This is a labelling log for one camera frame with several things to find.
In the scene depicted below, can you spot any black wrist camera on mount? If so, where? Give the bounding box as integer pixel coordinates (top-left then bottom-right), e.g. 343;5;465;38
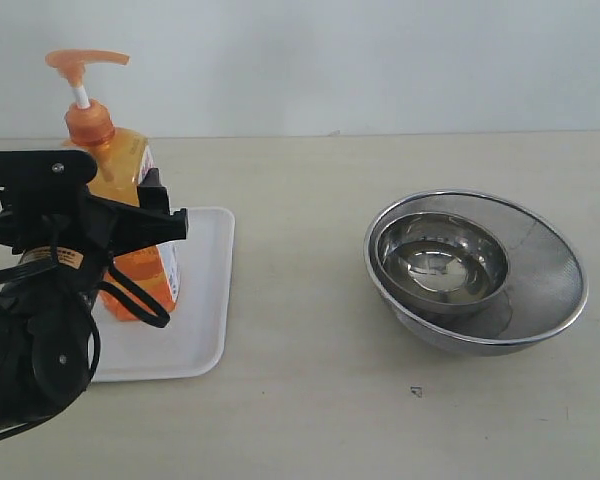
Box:
0;148;97;213

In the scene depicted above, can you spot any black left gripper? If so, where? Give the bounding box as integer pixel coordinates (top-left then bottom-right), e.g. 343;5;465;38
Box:
0;167;188;255

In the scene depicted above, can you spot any black camera cable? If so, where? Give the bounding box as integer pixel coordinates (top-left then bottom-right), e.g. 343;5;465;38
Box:
0;184;173;446

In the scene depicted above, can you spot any white rectangular plastic tray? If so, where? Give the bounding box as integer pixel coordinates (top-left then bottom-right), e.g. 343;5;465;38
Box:
93;207;235;383

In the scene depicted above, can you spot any steel mesh colander bowl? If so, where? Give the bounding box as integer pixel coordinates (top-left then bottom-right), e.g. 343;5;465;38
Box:
363;189;588;356

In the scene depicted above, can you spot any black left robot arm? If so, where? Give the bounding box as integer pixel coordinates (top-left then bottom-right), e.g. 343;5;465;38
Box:
0;169;188;441

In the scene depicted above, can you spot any orange pump soap bottle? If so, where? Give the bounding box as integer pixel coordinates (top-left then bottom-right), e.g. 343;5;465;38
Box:
45;49;187;325

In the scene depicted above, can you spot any small stainless steel bowl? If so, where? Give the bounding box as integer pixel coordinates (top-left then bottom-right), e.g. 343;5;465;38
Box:
371;211;510;316

